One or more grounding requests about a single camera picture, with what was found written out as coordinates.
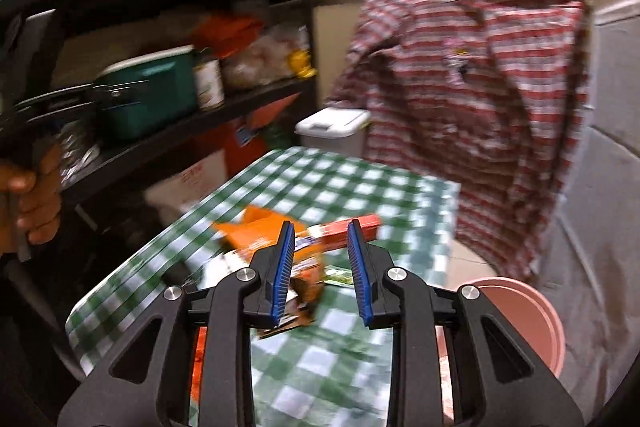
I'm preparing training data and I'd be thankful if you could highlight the orange plastic bag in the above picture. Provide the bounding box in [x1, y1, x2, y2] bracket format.
[190, 326, 208, 405]

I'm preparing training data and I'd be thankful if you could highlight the grey fabric cover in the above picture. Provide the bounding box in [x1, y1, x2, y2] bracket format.
[536, 0, 639, 421]

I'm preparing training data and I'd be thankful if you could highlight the person left hand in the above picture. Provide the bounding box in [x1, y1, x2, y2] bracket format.
[1, 143, 62, 255]

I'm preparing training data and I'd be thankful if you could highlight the green candy wrapper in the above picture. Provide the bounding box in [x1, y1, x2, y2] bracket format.
[323, 265, 354, 288]

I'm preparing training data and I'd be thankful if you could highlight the labelled glass jar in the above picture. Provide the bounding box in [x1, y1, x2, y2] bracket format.
[194, 50, 224, 110]

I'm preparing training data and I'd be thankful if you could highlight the red toothpaste box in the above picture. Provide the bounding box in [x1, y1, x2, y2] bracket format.
[307, 213, 382, 251]

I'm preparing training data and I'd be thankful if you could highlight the white paper bag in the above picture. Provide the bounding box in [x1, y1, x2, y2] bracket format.
[143, 150, 228, 225]

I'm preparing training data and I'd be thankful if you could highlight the teal storage box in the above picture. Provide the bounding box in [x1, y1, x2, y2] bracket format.
[98, 46, 198, 139]

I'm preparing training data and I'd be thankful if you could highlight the pink trash bin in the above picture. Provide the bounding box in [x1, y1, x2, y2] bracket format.
[434, 275, 568, 423]

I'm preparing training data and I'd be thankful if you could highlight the orange snack bag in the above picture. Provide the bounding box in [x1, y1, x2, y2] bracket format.
[213, 205, 324, 335]

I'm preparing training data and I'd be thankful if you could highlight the green checkered tablecloth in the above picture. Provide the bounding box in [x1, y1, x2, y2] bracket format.
[64, 146, 461, 427]

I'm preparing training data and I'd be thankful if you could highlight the black metal shelf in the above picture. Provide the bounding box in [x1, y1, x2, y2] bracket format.
[1, 0, 317, 205]

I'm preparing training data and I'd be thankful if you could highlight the white lidded bin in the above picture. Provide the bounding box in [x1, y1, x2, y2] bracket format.
[295, 107, 370, 157]

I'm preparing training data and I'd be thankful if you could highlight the red plaid shirt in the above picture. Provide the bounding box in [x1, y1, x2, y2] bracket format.
[328, 0, 590, 281]

